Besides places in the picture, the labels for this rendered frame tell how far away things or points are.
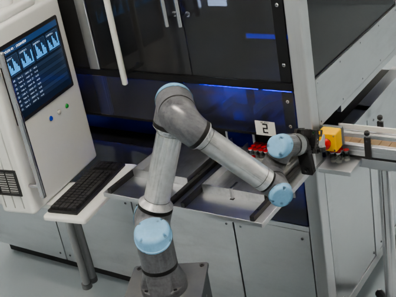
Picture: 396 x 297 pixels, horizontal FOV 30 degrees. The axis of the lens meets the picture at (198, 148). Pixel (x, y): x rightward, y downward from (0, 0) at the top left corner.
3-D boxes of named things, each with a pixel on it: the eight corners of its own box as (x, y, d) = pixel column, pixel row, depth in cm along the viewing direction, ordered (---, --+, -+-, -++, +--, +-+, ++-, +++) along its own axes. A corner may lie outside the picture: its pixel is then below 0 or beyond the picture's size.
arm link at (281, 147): (260, 151, 236) (272, 128, 233) (276, 149, 245) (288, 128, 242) (278, 165, 233) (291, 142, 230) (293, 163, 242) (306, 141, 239)
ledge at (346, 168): (333, 154, 285) (332, 150, 284) (365, 159, 278) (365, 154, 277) (317, 172, 275) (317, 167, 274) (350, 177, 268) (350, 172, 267)
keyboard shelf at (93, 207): (84, 165, 331) (83, 160, 330) (138, 168, 319) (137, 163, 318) (26, 219, 296) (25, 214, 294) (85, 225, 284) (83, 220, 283)
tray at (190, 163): (181, 138, 316) (180, 131, 314) (233, 145, 302) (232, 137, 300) (134, 176, 292) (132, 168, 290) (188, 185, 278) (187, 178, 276)
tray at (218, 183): (248, 149, 296) (247, 142, 294) (307, 158, 282) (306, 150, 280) (203, 192, 272) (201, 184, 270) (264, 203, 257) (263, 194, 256)
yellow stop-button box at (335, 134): (326, 141, 274) (324, 124, 271) (344, 143, 271) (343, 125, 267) (317, 150, 269) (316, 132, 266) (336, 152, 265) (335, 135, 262)
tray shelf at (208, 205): (172, 141, 320) (171, 137, 319) (322, 161, 282) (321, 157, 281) (103, 196, 285) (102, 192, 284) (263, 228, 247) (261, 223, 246)
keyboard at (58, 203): (98, 164, 324) (96, 158, 323) (125, 165, 318) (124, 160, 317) (48, 213, 293) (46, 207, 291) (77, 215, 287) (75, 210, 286)
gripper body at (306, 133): (324, 129, 253) (309, 130, 243) (322, 154, 254) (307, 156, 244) (303, 127, 257) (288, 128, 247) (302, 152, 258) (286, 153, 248)
